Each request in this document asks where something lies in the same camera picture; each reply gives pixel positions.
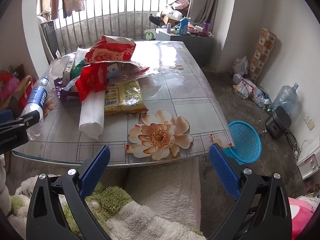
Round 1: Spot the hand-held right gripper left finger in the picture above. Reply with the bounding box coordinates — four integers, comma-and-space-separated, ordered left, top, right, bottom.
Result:
26, 145, 112, 240

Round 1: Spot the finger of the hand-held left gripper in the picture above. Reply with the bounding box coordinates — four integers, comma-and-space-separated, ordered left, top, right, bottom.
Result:
0, 110, 44, 132

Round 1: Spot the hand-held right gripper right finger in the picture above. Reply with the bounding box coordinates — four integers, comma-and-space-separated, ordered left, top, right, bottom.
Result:
209, 143, 293, 240

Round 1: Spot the clear plastic bottle blue label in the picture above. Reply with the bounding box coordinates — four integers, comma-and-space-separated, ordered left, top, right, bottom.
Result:
21, 76, 50, 140

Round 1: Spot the blue plastic basket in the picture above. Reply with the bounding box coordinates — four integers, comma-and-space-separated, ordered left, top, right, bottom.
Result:
222, 120, 262, 165

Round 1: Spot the purple snack packet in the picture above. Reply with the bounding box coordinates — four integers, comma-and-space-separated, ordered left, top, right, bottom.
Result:
54, 77, 80, 100

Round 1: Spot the green plastic bag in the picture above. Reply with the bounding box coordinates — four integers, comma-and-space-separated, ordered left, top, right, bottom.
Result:
71, 60, 84, 80

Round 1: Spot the small red packet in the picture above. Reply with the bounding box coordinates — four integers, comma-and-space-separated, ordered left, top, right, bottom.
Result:
75, 64, 109, 103

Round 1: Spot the yellow snack packet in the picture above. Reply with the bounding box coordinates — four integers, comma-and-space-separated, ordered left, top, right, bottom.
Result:
104, 79, 148, 115

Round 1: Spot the large red white snack bag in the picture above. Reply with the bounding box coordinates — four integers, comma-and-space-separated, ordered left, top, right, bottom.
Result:
84, 35, 150, 73

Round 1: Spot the clear plastic bag red print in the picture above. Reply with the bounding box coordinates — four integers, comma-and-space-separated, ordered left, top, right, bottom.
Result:
117, 62, 159, 79

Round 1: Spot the red shopping bag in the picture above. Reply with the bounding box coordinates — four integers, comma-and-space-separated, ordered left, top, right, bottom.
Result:
0, 65, 33, 110

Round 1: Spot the green fluffy cloth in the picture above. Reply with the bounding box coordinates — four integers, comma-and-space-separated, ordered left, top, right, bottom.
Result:
61, 182, 133, 233

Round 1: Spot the white plastic bag roll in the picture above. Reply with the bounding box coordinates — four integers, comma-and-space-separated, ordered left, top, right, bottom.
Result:
79, 90, 105, 140

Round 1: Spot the grey rice cooker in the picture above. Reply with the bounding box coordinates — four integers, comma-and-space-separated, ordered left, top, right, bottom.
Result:
265, 106, 292, 139

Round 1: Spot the pile of floor packets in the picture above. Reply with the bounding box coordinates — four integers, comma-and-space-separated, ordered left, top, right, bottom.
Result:
232, 76, 272, 109

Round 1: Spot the black chair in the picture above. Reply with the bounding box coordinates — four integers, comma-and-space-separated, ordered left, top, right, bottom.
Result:
40, 20, 60, 58

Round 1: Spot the white appliance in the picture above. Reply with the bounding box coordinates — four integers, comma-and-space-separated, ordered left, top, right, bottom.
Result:
296, 135, 320, 180

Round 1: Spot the pink cloth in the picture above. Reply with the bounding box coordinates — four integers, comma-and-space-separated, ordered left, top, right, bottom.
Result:
287, 197, 317, 240

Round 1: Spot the floral table cover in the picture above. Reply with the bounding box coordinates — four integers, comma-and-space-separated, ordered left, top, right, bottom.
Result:
11, 41, 234, 168

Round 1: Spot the large clear water jug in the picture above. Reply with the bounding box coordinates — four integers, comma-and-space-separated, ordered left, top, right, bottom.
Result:
271, 82, 299, 115

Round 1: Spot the tile patterned roll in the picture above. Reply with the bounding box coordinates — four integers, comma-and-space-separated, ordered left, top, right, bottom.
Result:
247, 28, 277, 82

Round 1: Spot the grey low cabinet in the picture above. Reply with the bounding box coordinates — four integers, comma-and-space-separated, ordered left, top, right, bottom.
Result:
155, 27, 215, 67

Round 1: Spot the metal window railing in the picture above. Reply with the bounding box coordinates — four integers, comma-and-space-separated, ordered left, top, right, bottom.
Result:
37, 0, 185, 55

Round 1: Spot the white paper bag green print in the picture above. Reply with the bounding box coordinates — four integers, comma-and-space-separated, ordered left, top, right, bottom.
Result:
144, 26, 156, 40

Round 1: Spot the blue detergent bottle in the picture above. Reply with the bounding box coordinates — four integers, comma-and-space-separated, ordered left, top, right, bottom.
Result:
179, 17, 190, 35

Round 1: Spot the cardboard box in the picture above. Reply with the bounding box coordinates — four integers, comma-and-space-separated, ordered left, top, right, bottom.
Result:
161, 14, 184, 25

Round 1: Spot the grey curtain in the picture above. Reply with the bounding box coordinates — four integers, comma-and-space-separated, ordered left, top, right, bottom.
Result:
187, 0, 222, 24

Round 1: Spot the pink bag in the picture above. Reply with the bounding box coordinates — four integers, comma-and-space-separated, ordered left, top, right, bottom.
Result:
169, 0, 190, 12

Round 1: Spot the black power cable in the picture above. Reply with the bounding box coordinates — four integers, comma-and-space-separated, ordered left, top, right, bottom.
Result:
285, 130, 300, 155

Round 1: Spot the white power cable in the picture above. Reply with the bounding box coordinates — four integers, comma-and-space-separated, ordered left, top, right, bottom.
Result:
295, 137, 313, 165

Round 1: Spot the wall socket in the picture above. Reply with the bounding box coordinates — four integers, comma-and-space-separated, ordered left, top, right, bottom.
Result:
304, 114, 315, 130

